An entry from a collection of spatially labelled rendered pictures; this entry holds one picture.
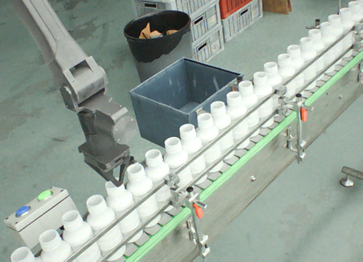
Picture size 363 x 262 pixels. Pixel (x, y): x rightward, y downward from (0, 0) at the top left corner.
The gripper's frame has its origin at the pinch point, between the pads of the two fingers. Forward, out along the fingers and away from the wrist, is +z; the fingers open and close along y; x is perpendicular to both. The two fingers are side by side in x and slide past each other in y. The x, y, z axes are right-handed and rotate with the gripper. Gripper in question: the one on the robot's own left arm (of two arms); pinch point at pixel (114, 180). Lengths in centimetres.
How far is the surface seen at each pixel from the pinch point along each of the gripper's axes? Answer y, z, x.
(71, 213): 1.3, 1.6, 11.1
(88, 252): -2.8, 9.5, 12.6
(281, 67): -1, 4, -63
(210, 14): 177, 80, -225
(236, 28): 185, 111, -265
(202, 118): 0.8, 2.1, -30.2
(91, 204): 1.0, 2.6, 6.4
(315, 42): -1, 4, -82
